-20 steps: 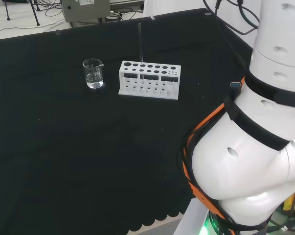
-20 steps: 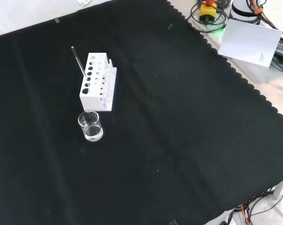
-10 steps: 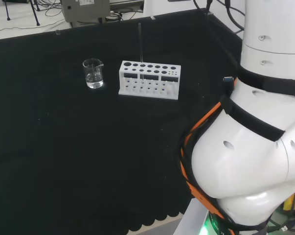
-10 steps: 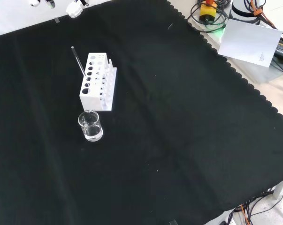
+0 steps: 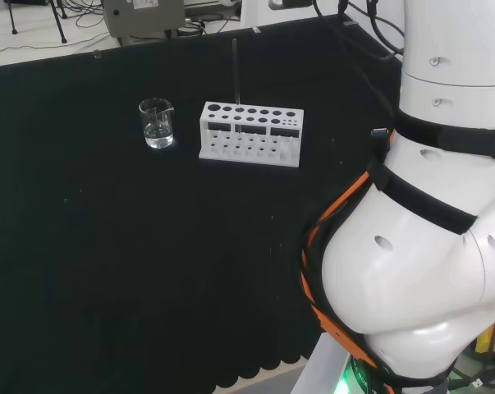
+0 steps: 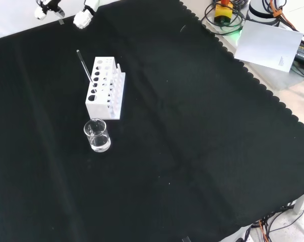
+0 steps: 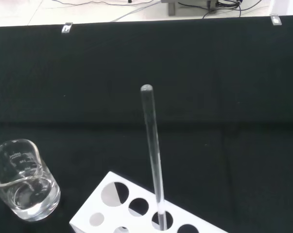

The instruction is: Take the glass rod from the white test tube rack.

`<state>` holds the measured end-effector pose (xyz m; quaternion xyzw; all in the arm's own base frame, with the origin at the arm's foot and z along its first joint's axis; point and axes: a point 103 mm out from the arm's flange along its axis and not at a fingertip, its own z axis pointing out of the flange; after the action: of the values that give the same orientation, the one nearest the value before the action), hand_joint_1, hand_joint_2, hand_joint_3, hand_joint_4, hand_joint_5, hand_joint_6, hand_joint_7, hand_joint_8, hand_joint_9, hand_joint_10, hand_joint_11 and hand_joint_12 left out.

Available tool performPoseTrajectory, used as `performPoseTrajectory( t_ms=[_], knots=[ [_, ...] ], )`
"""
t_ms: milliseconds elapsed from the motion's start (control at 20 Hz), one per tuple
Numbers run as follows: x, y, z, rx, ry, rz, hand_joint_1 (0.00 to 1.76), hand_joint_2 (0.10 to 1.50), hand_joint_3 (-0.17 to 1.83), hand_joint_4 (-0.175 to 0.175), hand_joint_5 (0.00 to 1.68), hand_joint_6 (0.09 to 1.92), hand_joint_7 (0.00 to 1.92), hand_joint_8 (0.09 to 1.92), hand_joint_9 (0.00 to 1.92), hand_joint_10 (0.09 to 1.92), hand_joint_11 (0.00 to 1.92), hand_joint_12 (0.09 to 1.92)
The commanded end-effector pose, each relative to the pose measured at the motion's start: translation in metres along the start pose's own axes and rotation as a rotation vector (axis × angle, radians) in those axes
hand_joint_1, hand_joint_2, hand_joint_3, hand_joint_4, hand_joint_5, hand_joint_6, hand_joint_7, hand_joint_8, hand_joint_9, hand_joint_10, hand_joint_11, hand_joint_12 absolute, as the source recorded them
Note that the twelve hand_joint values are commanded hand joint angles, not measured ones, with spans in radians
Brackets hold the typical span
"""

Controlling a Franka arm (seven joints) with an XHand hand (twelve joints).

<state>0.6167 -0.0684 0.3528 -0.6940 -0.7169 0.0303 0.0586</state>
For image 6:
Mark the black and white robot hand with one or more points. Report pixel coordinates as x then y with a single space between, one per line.
82 21

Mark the white test tube rack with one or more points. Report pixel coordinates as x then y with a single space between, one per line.
97 109

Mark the clear cloth clip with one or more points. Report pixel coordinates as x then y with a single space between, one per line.
185 239
61 22

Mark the clear glass beaker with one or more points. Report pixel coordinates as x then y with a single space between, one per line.
97 141

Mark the black bench cloth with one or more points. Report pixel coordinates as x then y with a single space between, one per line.
151 141

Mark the yellow stop button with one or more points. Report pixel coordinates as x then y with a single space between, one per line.
223 12

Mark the pale board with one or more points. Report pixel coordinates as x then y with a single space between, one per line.
267 45

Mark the white table leg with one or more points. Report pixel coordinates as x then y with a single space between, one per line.
303 203

